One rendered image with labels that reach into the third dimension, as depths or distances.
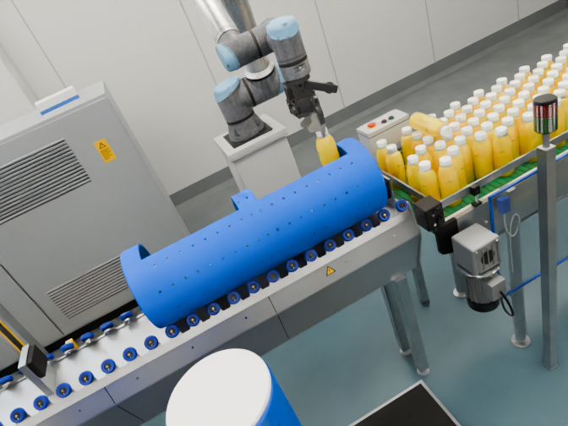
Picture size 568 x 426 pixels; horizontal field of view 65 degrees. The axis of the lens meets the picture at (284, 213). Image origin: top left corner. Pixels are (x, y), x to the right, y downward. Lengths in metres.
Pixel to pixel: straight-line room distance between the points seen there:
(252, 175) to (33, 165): 1.36
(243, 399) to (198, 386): 0.14
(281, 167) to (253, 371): 1.32
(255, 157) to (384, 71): 2.96
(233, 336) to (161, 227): 1.72
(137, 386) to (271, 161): 1.21
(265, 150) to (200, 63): 2.11
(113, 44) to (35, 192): 1.58
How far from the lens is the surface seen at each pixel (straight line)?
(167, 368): 1.61
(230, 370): 1.22
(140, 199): 3.08
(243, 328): 1.57
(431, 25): 5.24
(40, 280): 3.34
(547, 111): 1.50
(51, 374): 1.78
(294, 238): 1.43
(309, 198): 1.42
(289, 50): 1.36
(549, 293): 1.96
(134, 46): 4.13
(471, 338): 2.42
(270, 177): 2.28
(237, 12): 2.02
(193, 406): 1.21
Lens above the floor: 1.91
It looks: 31 degrees down
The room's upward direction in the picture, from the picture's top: 22 degrees counter-clockwise
